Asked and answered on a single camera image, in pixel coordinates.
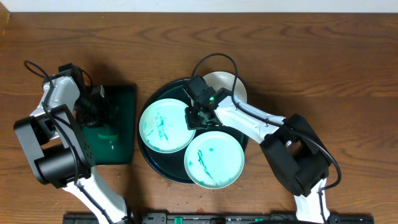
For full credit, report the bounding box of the green sponge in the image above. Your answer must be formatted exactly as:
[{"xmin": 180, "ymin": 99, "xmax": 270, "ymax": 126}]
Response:
[{"xmin": 98, "ymin": 133, "xmax": 119, "ymax": 141}]

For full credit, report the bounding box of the white plate with green stains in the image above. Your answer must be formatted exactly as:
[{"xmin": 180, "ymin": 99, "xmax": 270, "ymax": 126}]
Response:
[{"xmin": 203, "ymin": 72, "xmax": 248, "ymax": 103}]

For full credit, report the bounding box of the light green plate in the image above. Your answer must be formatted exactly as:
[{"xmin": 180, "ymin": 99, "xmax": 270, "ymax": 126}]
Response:
[
  {"xmin": 139, "ymin": 98, "xmax": 196, "ymax": 154},
  {"xmin": 184, "ymin": 131, "xmax": 245, "ymax": 189}
]

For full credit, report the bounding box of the light green plate front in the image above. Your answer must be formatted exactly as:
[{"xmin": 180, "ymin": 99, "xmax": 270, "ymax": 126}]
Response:
[{"xmin": 184, "ymin": 131, "xmax": 245, "ymax": 189}]

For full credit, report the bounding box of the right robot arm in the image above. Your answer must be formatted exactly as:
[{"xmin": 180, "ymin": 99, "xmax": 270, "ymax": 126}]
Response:
[{"xmin": 183, "ymin": 75, "xmax": 338, "ymax": 223}]

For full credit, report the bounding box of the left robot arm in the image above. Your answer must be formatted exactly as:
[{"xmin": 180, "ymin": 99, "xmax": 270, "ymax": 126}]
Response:
[{"xmin": 14, "ymin": 60, "xmax": 134, "ymax": 223}]

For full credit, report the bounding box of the rectangular black tray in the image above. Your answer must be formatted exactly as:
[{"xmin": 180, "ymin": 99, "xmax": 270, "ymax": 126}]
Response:
[{"xmin": 82, "ymin": 85, "xmax": 136, "ymax": 166}]

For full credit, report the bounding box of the round black tray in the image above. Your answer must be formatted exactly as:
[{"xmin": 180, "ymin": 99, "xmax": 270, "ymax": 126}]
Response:
[{"xmin": 137, "ymin": 79, "xmax": 249, "ymax": 184}]

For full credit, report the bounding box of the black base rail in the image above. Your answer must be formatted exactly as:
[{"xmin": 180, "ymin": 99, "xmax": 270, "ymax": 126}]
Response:
[{"xmin": 62, "ymin": 212, "xmax": 375, "ymax": 224}]

